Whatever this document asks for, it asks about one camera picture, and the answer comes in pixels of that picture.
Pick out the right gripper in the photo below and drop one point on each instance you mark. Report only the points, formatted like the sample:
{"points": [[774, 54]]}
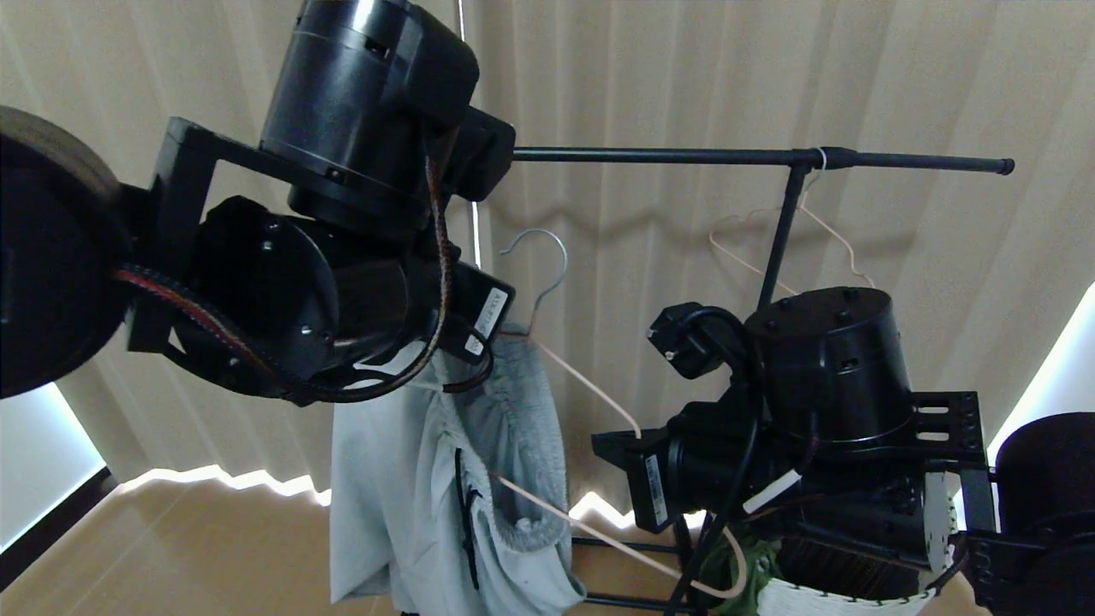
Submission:
{"points": [[701, 470]]}

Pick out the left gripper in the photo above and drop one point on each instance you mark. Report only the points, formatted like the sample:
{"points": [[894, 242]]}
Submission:
{"points": [[282, 299]]}

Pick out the pink clothes hanger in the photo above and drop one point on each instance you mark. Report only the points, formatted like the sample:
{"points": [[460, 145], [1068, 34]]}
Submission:
{"points": [[599, 532], [838, 248]]}

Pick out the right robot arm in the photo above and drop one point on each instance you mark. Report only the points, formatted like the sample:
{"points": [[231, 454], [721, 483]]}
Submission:
{"points": [[830, 368]]}

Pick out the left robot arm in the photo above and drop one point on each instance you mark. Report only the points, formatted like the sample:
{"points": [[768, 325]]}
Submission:
{"points": [[359, 103]]}

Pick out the white laundry basket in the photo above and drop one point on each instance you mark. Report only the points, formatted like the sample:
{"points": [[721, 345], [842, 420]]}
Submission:
{"points": [[855, 599]]}

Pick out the black clothes rack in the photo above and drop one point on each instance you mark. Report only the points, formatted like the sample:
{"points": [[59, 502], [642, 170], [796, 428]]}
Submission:
{"points": [[667, 156]]}

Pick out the green garment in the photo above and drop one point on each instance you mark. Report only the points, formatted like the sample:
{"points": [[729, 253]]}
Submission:
{"points": [[753, 569]]}

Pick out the beige curtain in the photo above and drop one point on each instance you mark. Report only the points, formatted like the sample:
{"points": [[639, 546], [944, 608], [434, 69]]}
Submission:
{"points": [[642, 85]]}

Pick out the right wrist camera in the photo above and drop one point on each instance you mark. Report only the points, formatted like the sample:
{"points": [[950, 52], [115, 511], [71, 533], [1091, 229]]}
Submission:
{"points": [[684, 342]]}

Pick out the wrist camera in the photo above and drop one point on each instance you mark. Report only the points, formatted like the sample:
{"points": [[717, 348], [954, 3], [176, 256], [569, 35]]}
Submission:
{"points": [[684, 342], [488, 154]]}

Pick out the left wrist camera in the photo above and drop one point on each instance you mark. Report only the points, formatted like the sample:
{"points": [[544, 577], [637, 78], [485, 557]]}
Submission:
{"points": [[488, 154]]}

